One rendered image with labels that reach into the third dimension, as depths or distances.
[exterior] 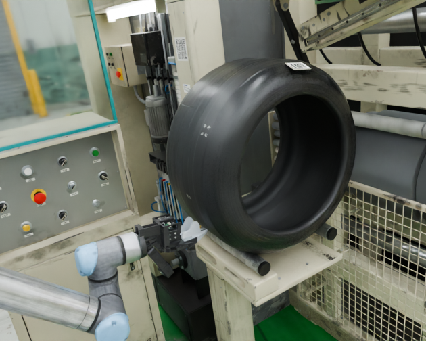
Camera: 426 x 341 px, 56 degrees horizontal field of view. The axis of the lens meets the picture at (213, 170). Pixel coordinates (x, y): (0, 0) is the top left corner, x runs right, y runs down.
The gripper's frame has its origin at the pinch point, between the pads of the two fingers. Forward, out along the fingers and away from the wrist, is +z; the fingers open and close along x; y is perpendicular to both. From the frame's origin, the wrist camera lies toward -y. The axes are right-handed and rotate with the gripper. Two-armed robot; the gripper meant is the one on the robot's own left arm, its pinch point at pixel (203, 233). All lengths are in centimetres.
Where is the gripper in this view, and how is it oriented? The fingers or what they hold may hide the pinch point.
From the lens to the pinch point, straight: 116.5
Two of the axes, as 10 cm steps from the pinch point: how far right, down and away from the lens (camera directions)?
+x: -5.3, -2.5, 8.1
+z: 8.5, -1.7, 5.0
